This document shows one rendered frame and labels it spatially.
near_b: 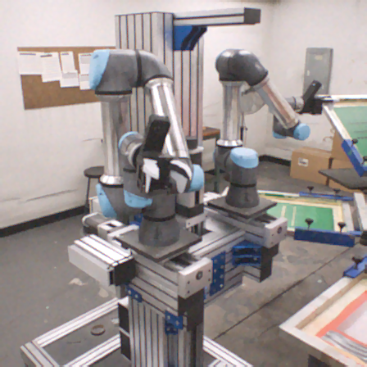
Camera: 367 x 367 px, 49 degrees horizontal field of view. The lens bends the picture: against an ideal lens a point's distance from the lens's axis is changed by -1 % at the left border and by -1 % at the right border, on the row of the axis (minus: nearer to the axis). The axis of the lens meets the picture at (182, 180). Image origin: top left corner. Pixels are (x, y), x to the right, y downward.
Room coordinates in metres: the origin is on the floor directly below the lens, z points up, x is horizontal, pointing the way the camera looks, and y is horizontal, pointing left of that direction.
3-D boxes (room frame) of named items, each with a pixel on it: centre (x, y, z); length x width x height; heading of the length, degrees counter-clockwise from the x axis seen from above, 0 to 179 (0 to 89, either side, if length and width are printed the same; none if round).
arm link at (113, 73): (1.28, 0.21, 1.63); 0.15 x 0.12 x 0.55; 110
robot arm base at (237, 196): (1.68, -0.26, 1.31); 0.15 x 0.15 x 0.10
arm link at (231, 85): (1.80, -0.22, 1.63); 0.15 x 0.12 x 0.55; 21
